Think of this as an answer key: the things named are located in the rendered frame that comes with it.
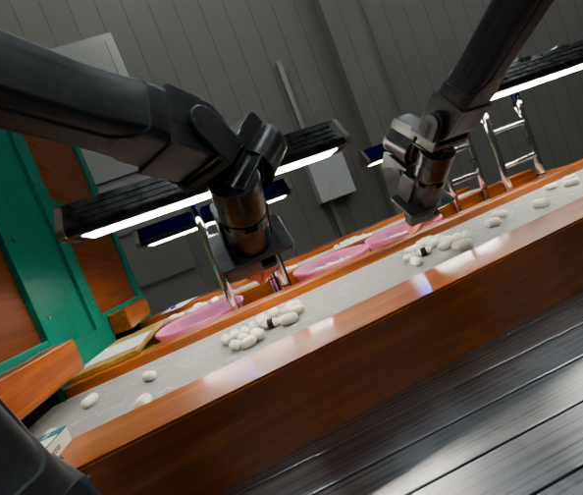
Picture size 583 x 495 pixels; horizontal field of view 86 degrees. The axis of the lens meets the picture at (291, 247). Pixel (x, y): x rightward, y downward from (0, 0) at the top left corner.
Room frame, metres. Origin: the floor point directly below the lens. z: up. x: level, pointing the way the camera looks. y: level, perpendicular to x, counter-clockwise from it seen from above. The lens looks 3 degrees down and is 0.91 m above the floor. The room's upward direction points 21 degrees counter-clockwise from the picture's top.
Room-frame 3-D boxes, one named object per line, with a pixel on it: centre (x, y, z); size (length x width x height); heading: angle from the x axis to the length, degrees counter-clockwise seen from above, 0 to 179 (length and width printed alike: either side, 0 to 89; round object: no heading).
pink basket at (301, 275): (1.01, -0.11, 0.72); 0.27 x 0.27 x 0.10
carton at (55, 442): (0.35, 0.35, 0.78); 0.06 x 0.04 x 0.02; 13
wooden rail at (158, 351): (0.89, -0.30, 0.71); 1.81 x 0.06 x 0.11; 103
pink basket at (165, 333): (0.92, 0.32, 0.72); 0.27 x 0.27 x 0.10
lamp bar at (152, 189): (0.68, 0.10, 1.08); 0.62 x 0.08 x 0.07; 103
